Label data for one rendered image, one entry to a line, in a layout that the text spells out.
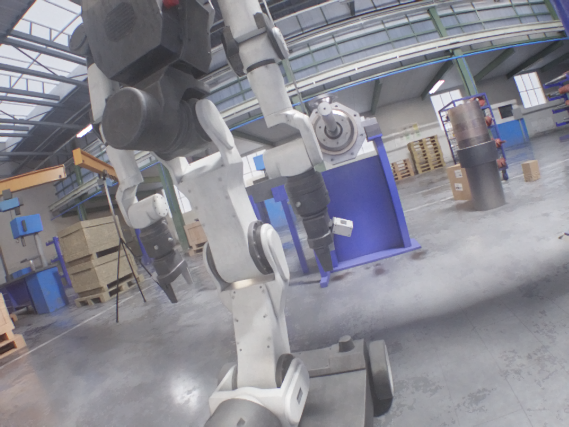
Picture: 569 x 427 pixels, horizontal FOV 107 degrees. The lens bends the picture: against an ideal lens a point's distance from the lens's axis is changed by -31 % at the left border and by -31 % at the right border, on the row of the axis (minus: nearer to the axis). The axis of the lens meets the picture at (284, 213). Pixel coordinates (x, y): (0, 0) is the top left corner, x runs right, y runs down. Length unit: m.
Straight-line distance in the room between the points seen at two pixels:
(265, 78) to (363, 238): 2.16
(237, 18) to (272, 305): 0.68
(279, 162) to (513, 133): 13.93
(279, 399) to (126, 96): 0.65
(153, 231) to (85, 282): 4.70
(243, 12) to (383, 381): 1.01
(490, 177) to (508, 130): 11.08
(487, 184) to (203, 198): 2.86
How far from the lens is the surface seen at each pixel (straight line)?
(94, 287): 5.33
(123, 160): 0.84
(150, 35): 0.66
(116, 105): 0.58
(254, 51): 0.67
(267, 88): 0.64
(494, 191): 3.27
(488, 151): 3.20
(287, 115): 0.63
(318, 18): 10.22
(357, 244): 2.66
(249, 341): 0.77
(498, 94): 16.19
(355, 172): 2.59
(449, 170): 4.21
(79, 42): 0.95
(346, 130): 2.34
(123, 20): 0.72
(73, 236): 5.46
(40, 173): 7.37
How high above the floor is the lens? 0.72
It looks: 3 degrees down
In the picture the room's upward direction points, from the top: 17 degrees counter-clockwise
